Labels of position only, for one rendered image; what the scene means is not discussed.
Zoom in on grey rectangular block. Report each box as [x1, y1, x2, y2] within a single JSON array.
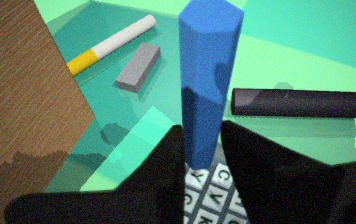
[[115, 42, 161, 93]]

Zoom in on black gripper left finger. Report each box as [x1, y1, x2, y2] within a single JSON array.
[[4, 124, 186, 224]]

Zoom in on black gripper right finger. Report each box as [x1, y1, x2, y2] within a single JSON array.
[[221, 120, 356, 224]]

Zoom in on grey keyboard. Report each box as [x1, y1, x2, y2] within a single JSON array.
[[184, 140, 250, 224]]

